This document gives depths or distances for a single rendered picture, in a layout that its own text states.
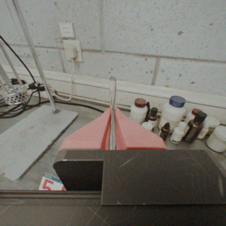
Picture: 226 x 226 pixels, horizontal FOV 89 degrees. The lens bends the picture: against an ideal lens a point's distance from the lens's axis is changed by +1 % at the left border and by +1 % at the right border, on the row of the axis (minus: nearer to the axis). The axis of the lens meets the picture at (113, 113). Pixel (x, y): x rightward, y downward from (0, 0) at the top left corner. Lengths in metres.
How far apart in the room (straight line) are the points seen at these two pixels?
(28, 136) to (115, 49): 0.46
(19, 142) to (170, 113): 0.51
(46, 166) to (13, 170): 0.08
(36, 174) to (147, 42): 0.54
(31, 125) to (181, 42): 0.62
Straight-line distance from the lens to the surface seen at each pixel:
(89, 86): 0.58
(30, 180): 0.41
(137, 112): 0.41
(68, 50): 0.60
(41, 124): 0.53
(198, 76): 0.54
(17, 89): 0.43
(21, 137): 0.52
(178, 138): 0.44
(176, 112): 0.42
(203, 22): 0.50
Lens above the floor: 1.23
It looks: 38 degrees down
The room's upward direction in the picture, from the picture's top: straight up
